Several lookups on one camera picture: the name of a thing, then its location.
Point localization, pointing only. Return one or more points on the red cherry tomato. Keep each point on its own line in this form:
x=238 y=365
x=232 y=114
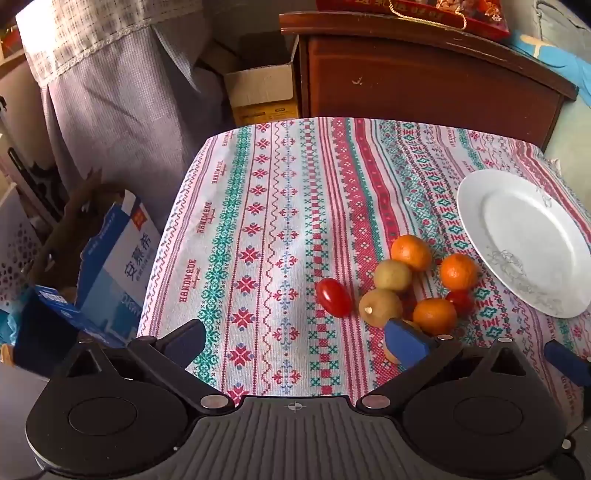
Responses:
x=460 y=301
x=333 y=297

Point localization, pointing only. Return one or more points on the blue white carton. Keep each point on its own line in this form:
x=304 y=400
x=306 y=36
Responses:
x=129 y=258

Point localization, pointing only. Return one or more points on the patterned red green tablecloth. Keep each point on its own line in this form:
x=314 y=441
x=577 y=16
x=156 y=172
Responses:
x=277 y=207

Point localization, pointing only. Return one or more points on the orange mandarin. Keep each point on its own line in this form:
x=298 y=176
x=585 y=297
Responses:
x=458 y=271
x=411 y=252
x=434 y=316

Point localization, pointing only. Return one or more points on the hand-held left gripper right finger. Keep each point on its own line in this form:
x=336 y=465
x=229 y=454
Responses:
x=406 y=342

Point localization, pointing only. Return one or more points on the brown kiwi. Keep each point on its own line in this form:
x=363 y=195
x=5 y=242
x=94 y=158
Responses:
x=392 y=275
x=379 y=308
x=389 y=353

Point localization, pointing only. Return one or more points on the white perforated basket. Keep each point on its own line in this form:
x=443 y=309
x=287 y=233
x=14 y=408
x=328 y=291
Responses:
x=14 y=244

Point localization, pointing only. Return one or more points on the white plate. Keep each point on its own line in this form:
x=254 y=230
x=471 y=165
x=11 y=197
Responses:
x=521 y=230

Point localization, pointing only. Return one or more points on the dark wooden cabinet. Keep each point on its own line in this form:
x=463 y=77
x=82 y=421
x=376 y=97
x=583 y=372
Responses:
x=415 y=78

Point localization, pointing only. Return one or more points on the grey green pillow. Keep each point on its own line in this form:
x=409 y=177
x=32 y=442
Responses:
x=563 y=18

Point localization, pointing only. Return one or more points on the red gift box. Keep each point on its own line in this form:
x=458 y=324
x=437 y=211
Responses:
x=480 y=14

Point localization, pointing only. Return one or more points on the open white cardboard box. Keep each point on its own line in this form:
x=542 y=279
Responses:
x=258 y=87

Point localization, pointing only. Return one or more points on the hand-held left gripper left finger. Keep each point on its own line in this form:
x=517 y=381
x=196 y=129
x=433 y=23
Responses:
x=184 y=340

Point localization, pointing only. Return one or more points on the grey checked curtain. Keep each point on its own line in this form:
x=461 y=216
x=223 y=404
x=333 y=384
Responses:
x=115 y=115

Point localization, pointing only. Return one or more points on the blue printed cloth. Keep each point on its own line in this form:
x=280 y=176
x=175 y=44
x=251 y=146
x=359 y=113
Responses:
x=568 y=64

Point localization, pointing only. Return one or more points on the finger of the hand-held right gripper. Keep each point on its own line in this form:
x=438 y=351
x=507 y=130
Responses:
x=561 y=356

